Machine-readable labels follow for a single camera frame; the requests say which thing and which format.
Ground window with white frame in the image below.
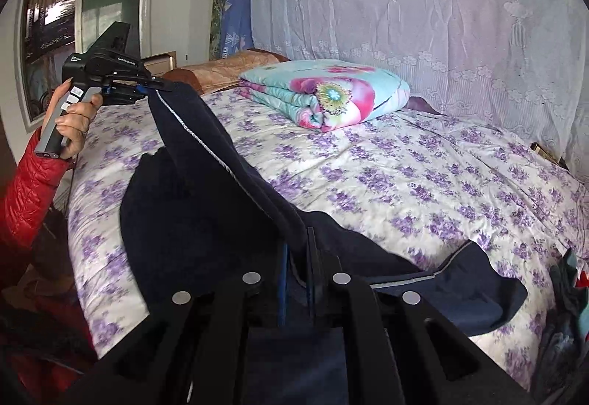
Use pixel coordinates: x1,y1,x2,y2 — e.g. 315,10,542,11
15,0,152,131

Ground pile of clothes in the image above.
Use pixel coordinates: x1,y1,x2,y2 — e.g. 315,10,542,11
530,249,588,404

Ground leaning picture board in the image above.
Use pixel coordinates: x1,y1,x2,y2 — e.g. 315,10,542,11
186,0,226,64

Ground white lace cover cloth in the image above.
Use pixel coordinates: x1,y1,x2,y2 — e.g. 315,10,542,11
251,0,588,181

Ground wooden headboard frame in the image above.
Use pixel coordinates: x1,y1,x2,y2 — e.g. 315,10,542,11
142,51,177,76

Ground folded teal pink floral quilt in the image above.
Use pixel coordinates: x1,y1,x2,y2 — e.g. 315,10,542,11
239,59,410,132

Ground person left hand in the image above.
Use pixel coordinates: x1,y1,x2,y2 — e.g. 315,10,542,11
41,78,103,161

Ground red jacket left forearm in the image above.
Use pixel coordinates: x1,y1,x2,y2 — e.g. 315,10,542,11
1,128,71,266

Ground brown satin pillow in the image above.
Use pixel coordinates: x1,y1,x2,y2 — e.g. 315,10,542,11
163,48,288,95

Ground purple floral bedspread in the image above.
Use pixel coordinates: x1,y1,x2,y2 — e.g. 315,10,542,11
68,90,588,386

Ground blue patterned bedding bag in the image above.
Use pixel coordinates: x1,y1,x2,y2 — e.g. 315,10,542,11
220,0,254,58

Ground dark navy pants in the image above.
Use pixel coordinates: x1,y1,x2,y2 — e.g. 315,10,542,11
119,81,529,405

